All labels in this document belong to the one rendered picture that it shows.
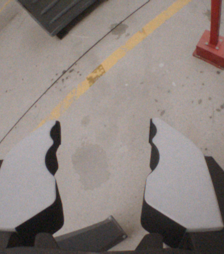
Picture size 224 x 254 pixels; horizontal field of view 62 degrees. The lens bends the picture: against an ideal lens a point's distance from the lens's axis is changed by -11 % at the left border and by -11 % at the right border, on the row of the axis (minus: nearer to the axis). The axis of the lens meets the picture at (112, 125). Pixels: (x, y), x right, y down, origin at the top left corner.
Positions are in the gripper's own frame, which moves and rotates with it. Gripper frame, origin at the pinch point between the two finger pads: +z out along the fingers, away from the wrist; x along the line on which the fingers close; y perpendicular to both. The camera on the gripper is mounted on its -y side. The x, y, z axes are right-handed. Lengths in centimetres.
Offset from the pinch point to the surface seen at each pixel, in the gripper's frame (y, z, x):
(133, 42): 10, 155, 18
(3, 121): 74, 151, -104
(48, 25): -6, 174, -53
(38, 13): -19, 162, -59
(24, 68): 33, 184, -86
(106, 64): 27, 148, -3
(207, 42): 4, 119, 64
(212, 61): 17, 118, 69
